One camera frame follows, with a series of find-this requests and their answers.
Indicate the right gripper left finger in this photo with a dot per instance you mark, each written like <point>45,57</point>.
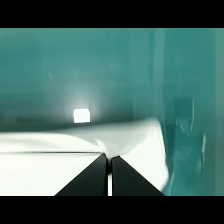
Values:
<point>89,180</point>

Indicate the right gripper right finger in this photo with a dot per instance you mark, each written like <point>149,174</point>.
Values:
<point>130,181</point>

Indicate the white garment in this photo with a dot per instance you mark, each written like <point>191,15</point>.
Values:
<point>50,166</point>

